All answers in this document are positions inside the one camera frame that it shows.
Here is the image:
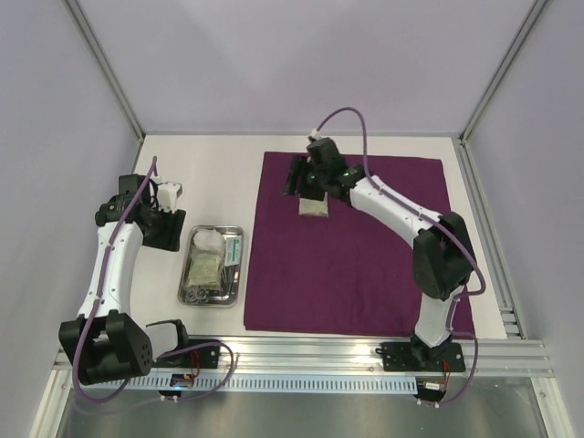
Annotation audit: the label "green gauze packet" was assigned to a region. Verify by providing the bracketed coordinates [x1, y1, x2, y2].
[298, 198, 329, 217]
[188, 253, 222, 286]

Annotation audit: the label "stainless steel instrument tray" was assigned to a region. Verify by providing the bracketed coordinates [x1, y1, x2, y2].
[178, 225, 245, 307]

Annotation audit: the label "white green alcohol wipe packet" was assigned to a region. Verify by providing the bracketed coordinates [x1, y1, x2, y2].
[224, 235, 242, 266]

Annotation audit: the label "plain steel surgical scissors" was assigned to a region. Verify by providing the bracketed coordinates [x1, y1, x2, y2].
[184, 286, 211, 306]

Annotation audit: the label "purple surgical drape cloth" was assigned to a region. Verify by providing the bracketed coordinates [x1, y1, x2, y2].
[244, 151, 475, 341]

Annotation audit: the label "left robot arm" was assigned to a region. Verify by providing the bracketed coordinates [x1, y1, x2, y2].
[58, 174, 192, 386]

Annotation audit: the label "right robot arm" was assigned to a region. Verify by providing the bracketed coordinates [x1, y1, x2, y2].
[283, 137, 475, 370]

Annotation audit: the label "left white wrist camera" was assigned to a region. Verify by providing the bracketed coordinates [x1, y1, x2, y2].
[156, 182, 183, 213]

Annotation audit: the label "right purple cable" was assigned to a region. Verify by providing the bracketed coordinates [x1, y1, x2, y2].
[314, 107, 487, 409]

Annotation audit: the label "purple cable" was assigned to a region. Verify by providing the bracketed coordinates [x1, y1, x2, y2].
[314, 107, 487, 409]
[72, 155, 235, 402]

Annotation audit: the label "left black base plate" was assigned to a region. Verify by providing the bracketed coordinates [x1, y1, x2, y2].
[156, 339, 220, 370]

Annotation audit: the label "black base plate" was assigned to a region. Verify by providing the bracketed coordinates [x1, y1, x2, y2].
[375, 341, 466, 372]
[156, 339, 220, 370]

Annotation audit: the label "aluminium mounting rail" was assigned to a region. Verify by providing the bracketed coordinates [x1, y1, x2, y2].
[52, 332, 556, 376]

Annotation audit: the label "white slotted cable duct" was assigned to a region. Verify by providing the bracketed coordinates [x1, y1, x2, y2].
[131, 373, 418, 395]

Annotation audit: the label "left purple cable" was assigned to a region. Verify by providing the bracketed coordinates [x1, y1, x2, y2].
[72, 155, 235, 402]

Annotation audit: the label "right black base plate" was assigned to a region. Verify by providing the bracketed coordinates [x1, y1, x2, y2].
[375, 341, 466, 372]

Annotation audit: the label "left aluminium frame post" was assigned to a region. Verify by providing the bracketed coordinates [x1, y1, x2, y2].
[62, 0, 145, 144]

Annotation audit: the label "aluminium frame post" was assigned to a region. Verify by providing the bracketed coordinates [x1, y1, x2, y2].
[62, 0, 145, 144]
[459, 0, 552, 145]

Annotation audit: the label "right aluminium frame post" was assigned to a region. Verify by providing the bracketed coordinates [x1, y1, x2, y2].
[459, 0, 552, 145]

